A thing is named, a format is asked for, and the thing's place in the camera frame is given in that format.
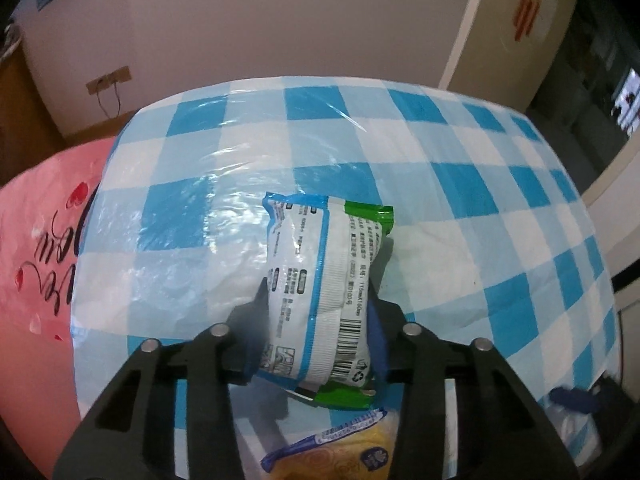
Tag blue orange snack wrapper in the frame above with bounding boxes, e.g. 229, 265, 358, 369
260, 406, 402, 480

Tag lit screen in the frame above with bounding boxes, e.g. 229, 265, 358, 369
612, 66, 640, 137

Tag wooden cabinet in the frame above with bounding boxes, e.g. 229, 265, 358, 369
0, 44, 66, 182

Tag white door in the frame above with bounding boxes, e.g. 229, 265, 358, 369
439, 0, 582, 111

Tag blue white checked tablecloth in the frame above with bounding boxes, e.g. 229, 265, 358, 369
70, 76, 621, 480

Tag wall socket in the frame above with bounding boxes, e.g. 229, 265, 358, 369
86, 66, 132, 94

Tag red door decoration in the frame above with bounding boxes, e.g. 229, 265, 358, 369
512, 0, 562, 42

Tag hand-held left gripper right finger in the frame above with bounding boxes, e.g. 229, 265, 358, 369
367, 291, 581, 480

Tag socket cable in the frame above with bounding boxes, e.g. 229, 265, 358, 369
97, 82, 124, 119

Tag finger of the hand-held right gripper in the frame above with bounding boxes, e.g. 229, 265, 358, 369
549, 372, 624, 416

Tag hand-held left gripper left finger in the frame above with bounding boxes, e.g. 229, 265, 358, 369
52, 279, 272, 480

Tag wooden baseboard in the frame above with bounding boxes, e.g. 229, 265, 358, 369
67, 112, 133, 148

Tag white tissue packet green ends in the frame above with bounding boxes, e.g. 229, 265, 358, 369
254, 191, 396, 411

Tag pink printed bedsheet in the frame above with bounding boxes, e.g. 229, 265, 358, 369
0, 137, 119, 466

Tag blue white wrapper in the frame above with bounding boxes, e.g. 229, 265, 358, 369
547, 402, 602, 467

